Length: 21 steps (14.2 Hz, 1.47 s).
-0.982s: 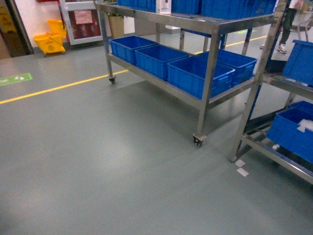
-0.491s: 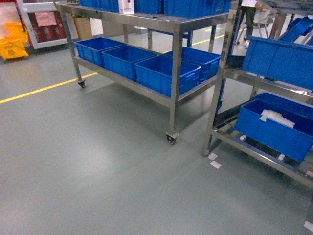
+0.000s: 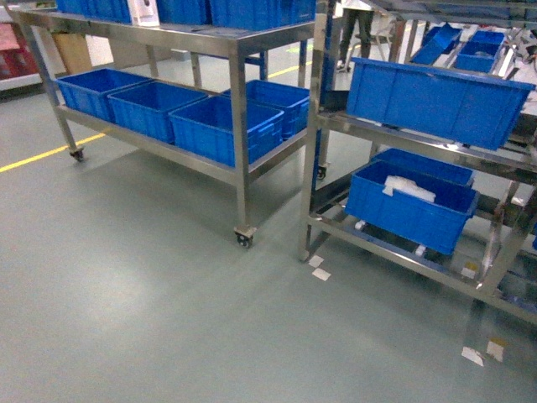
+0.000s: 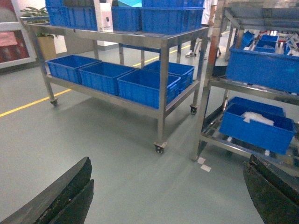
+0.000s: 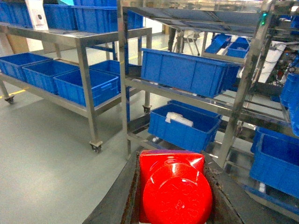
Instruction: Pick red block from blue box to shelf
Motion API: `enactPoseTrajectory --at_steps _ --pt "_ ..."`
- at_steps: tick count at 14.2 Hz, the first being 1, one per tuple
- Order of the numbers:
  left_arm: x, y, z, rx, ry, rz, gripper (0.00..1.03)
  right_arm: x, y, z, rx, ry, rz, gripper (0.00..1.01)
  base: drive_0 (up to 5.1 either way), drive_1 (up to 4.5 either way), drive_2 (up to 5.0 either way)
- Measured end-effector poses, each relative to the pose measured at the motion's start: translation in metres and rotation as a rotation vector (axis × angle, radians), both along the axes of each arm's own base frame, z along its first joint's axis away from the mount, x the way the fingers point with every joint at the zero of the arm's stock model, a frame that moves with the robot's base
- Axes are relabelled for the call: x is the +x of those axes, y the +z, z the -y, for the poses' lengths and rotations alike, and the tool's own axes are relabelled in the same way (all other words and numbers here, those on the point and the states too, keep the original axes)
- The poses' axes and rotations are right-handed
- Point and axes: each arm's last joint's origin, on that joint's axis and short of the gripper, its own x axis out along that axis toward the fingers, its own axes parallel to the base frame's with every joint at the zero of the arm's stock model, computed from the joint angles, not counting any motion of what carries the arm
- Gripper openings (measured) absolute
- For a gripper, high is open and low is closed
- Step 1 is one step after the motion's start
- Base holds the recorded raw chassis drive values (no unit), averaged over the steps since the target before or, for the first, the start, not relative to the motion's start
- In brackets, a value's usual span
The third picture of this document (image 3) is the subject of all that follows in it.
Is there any steel shelf cart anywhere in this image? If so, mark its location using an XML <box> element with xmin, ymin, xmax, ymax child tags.
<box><xmin>1</xmin><ymin>1</ymin><xmax>314</xmax><ymax>249</ymax></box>

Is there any blue bin lower shelf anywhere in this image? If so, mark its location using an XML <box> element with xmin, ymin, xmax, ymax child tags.
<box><xmin>345</xmin><ymin>160</ymin><xmax>479</xmax><ymax>255</ymax></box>

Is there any large blue bin front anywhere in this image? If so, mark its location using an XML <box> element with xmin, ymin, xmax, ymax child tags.
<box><xmin>347</xmin><ymin>58</ymin><xmax>536</xmax><ymax>150</ymax></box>

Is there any steel rack frame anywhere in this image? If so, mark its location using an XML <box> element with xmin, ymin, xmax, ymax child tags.
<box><xmin>299</xmin><ymin>1</ymin><xmax>536</xmax><ymax>323</ymax></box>

